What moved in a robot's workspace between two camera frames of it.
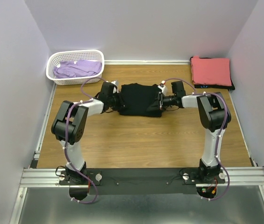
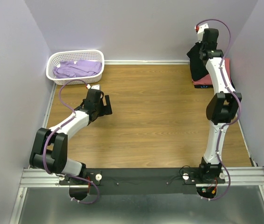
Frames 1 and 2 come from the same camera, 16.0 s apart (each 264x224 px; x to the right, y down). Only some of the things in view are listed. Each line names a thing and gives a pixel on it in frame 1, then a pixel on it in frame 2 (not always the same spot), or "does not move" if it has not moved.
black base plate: [142, 181] does not move
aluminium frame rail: [40, 178] does not move
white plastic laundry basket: [54, 59] does not move
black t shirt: [140, 100] to [197, 66]
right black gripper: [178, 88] to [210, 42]
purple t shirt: [81, 68] does not move
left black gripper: [118, 95] to [106, 110]
